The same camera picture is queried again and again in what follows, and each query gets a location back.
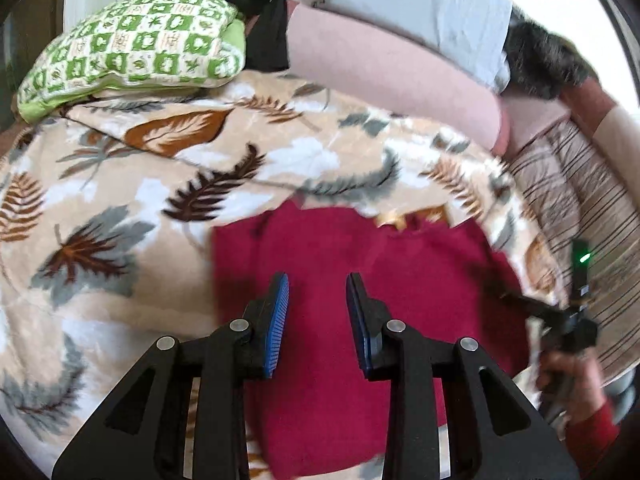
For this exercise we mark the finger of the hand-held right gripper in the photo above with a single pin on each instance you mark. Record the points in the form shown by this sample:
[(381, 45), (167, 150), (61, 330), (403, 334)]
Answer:
[(525, 305)]

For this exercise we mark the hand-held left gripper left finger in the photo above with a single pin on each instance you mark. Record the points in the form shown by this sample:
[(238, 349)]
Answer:
[(278, 320)]

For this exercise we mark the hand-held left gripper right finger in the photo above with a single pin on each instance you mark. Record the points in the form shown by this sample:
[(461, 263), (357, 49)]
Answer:
[(357, 320)]

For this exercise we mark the dark red sweater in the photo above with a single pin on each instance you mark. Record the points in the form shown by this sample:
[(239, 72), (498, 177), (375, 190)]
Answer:
[(325, 245)]

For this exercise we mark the person's right hand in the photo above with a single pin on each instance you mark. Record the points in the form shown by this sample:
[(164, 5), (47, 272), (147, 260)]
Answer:
[(582, 385)]

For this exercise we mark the striped beige quilt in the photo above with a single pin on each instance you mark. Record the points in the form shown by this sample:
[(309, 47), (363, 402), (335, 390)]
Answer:
[(565, 195)]

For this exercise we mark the leaf printed blanket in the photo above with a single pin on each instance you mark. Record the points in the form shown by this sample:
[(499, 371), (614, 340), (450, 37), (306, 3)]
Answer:
[(125, 210)]

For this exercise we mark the pink sofa armrest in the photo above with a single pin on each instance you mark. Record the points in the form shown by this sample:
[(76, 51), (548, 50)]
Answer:
[(610, 125)]

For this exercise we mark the dark furry garment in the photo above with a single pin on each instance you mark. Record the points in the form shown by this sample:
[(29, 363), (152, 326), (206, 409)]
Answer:
[(545, 60)]

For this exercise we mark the pink bolster cushion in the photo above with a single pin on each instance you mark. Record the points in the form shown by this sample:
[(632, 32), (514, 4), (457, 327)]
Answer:
[(390, 75)]

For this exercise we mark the black garment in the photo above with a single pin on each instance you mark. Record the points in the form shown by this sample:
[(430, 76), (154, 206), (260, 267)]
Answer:
[(270, 25)]

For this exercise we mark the green checkered pillow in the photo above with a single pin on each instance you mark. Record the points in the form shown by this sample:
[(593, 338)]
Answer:
[(140, 45)]

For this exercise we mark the grey pillow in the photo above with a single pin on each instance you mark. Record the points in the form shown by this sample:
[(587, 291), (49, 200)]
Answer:
[(425, 5)]

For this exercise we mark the wooden glass door cabinet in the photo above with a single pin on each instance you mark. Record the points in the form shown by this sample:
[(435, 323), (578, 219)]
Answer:
[(30, 15)]

